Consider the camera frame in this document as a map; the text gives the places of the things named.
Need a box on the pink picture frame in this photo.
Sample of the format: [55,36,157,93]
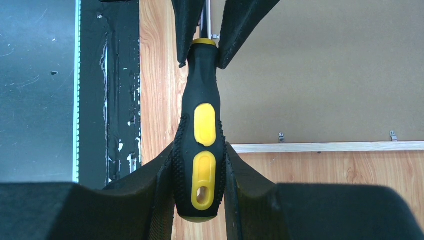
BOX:
[217,0,424,153]

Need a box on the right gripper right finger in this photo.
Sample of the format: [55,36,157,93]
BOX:
[224,144,424,240]

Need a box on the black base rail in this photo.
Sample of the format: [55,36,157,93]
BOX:
[72,0,142,190]

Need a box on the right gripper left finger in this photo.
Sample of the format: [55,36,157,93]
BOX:
[0,145,175,240]

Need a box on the yellow black screwdriver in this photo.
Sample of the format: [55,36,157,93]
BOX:
[171,0,227,223]

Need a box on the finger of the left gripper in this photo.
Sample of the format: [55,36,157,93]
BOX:
[171,0,205,68]
[218,0,280,70]

